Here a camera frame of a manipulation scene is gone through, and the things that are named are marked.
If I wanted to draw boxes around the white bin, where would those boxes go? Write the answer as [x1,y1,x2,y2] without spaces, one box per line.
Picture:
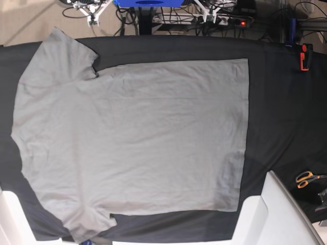
[231,170,324,245]
[1,190,36,245]

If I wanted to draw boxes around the red blue front clamp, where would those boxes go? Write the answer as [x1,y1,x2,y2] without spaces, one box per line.
[81,240,93,245]

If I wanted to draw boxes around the black metal object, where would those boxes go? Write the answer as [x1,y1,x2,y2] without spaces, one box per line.
[315,189,327,212]

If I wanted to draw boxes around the grey T-shirt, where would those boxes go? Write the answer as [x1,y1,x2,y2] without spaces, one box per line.
[11,29,249,242]

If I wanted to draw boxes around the red black clamp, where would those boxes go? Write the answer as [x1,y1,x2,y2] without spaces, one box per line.
[298,43,313,71]

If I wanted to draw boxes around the white bin right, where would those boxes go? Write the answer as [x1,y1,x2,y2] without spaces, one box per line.
[231,170,324,245]

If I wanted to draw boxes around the blue stand base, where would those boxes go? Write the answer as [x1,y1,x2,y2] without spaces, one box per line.
[114,0,183,7]

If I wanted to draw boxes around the orange handled scissors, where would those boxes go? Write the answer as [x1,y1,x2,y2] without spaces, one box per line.
[295,171,326,189]

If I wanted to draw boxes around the white bin left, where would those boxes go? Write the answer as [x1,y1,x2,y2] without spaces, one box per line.
[1,190,36,245]

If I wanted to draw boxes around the black table cloth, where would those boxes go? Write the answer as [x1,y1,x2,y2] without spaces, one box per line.
[1,36,326,240]

